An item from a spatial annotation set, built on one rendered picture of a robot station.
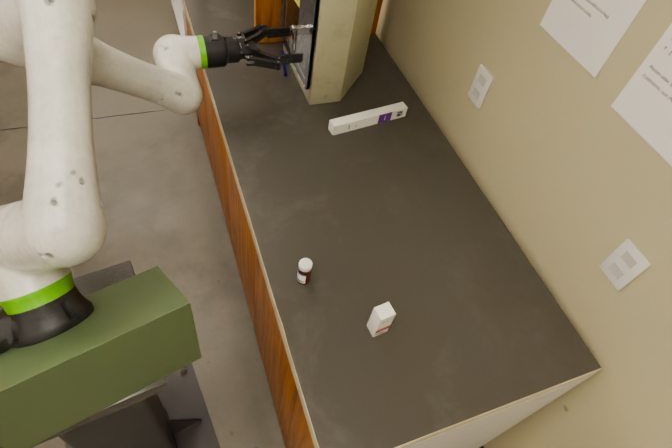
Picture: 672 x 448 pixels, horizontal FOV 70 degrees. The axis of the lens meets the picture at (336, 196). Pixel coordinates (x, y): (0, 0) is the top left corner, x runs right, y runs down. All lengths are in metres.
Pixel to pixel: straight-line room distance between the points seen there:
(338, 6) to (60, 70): 0.79
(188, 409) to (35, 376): 1.21
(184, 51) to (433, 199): 0.81
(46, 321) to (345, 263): 0.66
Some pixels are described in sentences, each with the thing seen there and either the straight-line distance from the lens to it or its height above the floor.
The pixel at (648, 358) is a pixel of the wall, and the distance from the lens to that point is 1.31.
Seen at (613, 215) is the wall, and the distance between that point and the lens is 1.24.
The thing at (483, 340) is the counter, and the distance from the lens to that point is 1.25.
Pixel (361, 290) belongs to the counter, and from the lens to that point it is 1.22.
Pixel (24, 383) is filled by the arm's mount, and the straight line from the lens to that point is 0.92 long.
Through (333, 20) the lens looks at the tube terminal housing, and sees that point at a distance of 1.47.
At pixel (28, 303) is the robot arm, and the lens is 1.05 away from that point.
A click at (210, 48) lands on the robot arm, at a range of 1.45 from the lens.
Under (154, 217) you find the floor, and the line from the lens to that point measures 2.53.
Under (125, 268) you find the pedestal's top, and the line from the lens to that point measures 1.26.
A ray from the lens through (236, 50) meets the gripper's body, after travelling 1.46.
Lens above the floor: 1.99
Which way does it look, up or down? 50 degrees down
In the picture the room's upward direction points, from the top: 12 degrees clockwise
